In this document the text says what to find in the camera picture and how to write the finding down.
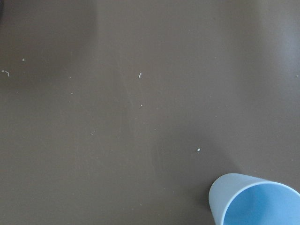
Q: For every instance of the blue cup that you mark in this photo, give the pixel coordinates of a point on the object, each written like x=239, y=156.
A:
x=238, y=199

